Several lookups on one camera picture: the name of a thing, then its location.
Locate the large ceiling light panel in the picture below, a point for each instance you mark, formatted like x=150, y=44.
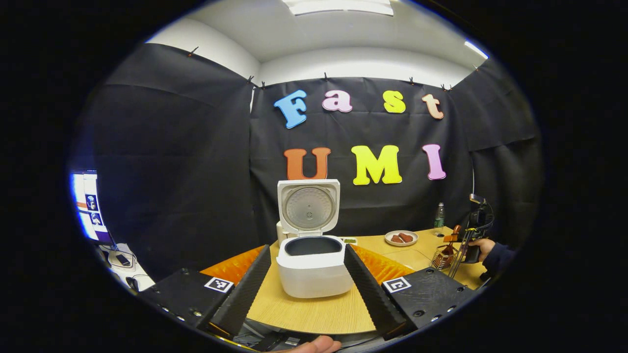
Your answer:
x=338, y=7

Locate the brown wooden spoon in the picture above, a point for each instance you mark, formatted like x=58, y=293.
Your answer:
x=456, y=230

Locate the white divided condiment dish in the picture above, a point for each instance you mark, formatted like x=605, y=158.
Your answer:
x=349, y=240

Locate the brown meat piece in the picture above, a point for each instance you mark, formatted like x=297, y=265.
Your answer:
x=396, y=239
x=406, y=237

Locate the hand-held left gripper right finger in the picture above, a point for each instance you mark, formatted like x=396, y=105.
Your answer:
x=370, y=291

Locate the clear ribbed chopstick holder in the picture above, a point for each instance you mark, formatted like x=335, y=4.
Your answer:
x=444, y=263

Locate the black backdrop cloth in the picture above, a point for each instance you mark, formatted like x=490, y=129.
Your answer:
x=196, y=171

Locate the white side table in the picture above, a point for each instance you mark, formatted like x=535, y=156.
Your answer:
x=142, y=277

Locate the small ceiling light panel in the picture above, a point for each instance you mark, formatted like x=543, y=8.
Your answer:
x=476, y=49

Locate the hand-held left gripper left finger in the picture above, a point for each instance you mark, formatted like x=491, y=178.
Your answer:
x=248, y=291

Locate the white rice cooker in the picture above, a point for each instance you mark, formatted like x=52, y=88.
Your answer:
x=314, y=274

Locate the black smartphone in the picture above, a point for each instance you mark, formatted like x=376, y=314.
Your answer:
x=122, y=260

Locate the white round plate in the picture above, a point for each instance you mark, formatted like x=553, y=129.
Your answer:
x=413, y=240

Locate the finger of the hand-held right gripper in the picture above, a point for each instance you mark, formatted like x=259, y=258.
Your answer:
x=461, y=252

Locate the computer monitor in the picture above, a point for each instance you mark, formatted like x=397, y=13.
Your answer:
x=91, y=206

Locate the green label water bottle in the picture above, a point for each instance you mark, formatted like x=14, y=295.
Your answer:
x=439, y=220

